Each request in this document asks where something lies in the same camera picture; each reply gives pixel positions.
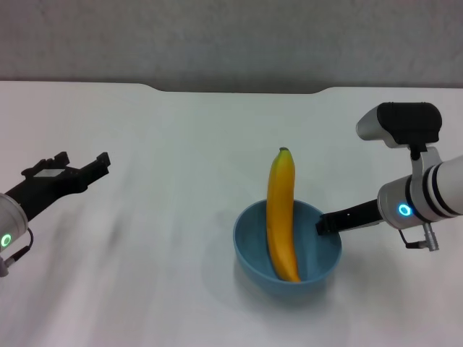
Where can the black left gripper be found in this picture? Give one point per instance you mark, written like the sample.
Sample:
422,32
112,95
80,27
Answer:
50,188

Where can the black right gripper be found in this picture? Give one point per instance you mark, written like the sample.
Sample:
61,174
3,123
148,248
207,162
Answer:
361,217

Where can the blue plastic bowl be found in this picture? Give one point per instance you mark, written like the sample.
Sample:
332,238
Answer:
318,260

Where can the yellow banana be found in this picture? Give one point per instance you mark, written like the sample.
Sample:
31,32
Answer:
282,217

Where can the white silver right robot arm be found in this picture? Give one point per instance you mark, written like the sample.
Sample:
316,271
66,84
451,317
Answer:
430,195

